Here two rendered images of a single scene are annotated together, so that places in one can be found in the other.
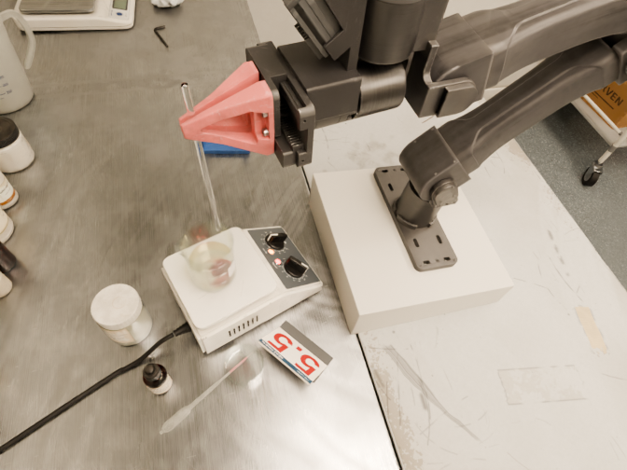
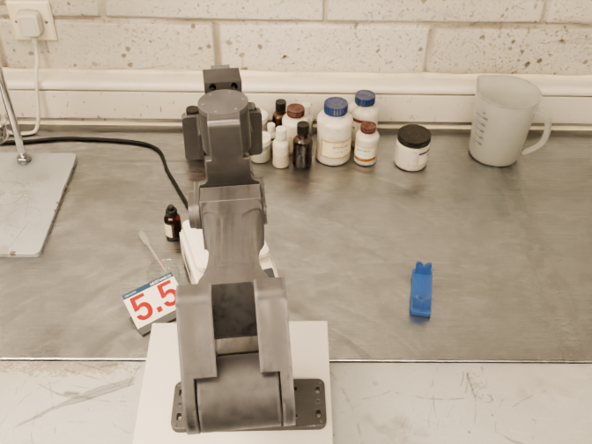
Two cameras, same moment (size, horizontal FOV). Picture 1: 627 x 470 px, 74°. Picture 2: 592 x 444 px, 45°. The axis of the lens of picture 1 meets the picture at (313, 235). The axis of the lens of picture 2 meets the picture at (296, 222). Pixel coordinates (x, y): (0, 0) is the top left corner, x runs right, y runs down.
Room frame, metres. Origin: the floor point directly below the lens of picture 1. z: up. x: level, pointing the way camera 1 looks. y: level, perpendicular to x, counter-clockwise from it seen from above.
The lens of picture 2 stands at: (0.67, -0.64, 1.77)
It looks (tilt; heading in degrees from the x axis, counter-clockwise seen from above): 41 degrees down; 111
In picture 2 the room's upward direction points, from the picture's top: 1 degrees clockwise
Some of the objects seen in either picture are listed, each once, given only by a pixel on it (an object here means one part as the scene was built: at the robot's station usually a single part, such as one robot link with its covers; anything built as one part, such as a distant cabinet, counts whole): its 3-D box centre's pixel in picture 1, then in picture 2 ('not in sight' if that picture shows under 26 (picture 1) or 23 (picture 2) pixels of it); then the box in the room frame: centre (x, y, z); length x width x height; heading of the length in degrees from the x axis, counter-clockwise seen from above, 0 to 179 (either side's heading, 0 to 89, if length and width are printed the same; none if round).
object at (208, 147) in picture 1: (223, 141); (422, 286); (0.58, 0.20, 0.92); 0.10 x 0.03 x 0.04; 102
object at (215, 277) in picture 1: (208, 259); not in sight; (0.25, 0.13, 1.03); 0.07 x 0.06 x 0.08; 119
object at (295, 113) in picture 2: not in sight; (295, 128); (0.23, 0.51, 0.95); 0.06 x 0.06 x 0.10
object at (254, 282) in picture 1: (219, 274); (225, 238); (0.26, 0.12, 0.98); 0.12 x 0.12 x 0.01; 41
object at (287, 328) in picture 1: (296, 350); (157, 303); (0.19, 0.00, 0.92); 0.09 x 0.06 x 0.04; 59
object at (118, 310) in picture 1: (123, 316); not in sight; (0.20, 0.24, 0.94); 0.06 x 0.06 x 0.08
